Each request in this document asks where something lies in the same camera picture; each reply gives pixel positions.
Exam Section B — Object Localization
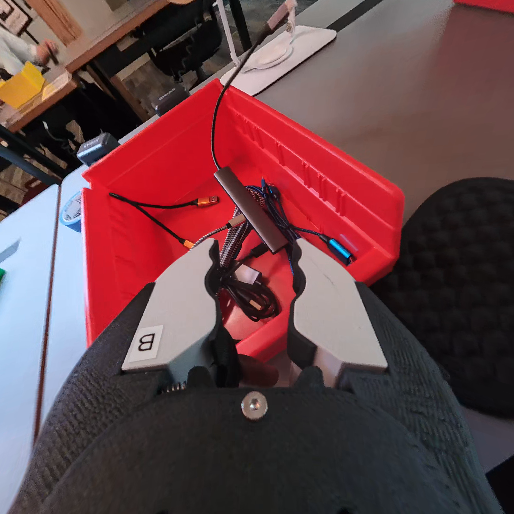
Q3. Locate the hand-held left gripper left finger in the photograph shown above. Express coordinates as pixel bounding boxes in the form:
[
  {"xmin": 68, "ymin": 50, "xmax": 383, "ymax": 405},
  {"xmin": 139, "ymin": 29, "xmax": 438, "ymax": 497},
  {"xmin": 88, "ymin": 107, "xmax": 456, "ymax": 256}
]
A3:
[{"xmin": 120, "ymin": 238, "xmax": 227, "ymax": 376}]

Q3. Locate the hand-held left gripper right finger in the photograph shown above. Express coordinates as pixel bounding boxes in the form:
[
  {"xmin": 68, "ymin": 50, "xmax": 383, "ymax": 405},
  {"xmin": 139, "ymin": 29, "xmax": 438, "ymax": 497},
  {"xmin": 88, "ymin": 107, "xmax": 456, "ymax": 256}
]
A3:
[{"xmin": 286, "ymin": 238, "xmax": 389, "ymax": 388}]

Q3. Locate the black usb cable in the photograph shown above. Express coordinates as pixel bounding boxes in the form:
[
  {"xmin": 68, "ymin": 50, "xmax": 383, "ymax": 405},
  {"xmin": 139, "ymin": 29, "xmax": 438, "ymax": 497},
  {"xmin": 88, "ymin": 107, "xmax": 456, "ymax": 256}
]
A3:
[{"xmin": 217, "ymin": 247, "xmax": 278, "ymax": 322}]

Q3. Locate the blue braided cable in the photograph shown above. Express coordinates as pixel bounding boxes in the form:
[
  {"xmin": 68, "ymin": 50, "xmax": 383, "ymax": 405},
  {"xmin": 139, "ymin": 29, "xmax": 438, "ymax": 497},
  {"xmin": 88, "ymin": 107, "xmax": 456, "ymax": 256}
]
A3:
[{"xmin": 243, "ymin": 177, "xmax": 358, "ymax": 266}]

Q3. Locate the black white braided cable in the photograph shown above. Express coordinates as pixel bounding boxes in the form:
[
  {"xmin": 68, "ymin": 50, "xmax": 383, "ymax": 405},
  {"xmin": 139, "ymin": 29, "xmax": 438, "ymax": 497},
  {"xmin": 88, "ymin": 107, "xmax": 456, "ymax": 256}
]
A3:
[{"xmin": 193, "ymin": 215, "xmax": 258, "ymax": 278}]

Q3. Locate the black cable with orange plugs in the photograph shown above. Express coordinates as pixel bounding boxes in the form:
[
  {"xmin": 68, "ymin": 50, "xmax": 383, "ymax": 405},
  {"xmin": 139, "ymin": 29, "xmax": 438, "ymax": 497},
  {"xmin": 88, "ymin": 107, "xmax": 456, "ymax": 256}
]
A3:
[{"xmin": 108, "ymin": 193, "xmax": 221, "ymax": 250}]

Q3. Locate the grey usb hub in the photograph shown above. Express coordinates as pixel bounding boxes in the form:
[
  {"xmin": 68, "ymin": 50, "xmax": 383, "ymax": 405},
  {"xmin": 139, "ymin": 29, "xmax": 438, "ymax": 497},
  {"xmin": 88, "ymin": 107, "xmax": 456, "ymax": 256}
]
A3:
[{"xmin": 211, "ymin": 0, "xmax": 298, "ymax": 254}]

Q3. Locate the red plastic bin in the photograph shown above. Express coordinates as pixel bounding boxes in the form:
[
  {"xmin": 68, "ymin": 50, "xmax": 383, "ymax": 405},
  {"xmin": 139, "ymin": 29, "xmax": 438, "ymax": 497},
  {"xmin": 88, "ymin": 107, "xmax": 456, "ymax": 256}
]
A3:
[{"xmin": 81, "ymin": 78, "xmax": 405, "ymax": 362}]

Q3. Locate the black quilted cushion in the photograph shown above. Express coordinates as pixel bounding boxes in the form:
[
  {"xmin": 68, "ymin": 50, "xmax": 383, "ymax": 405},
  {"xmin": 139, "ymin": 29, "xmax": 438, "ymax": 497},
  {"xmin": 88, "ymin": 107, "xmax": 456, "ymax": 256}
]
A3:
[{"xmin": 369, "ymin": 177, "xmax": 514, "ymax": 418}]

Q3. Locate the blue tape roll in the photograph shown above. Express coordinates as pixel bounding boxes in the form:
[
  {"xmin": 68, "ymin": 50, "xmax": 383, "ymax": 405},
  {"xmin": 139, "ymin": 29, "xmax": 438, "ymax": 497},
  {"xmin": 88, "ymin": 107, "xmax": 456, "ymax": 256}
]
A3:
[{"xmin": 60, "ymin": 192, "xmax": 84, "ymax": 234}]

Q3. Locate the black power adapter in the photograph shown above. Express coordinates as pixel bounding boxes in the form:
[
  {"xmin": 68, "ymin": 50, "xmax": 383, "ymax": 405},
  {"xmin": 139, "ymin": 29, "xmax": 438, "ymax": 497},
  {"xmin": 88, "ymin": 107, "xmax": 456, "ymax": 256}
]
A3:
[
  {"xmin": 76, "ymin": 133, "xmax": 120, "ymax": 166},
  {"xmin": 152, "ymin": 86, "xmax": 189, "ymax": 117}
]

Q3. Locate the black office chair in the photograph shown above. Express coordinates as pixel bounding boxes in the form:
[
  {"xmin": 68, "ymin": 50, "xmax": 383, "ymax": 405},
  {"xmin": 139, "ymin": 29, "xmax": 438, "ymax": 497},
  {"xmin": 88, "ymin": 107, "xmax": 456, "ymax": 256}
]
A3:
[{"xmin": 153, "ymin": 20, "xmax": 222, "ymax": 83}]

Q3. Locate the yellow plastic bin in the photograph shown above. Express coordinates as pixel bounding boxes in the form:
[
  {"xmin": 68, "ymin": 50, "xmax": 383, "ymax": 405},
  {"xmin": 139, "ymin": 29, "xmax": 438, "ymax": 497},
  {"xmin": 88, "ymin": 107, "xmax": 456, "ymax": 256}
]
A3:
[{"xmin": 0, "ymin": 61, "xmax": 46, "ymax": 109}]

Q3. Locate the white tablet stand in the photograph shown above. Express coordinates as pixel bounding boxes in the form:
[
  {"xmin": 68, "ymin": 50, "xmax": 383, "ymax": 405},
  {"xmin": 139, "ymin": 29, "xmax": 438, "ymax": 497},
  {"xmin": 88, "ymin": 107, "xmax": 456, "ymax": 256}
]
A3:
[{"xmin": 215, "ymin": 0, "xmax": 338, "ymax": 97}]

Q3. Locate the framed wall picture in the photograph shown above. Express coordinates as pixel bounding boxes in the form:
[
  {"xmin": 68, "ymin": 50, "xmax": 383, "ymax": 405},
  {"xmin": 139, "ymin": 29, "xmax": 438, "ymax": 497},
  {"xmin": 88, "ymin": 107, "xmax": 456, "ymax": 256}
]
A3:
[{"xmin": 0, "ymin": 0, "xmax": 33, "ymax": 37}]

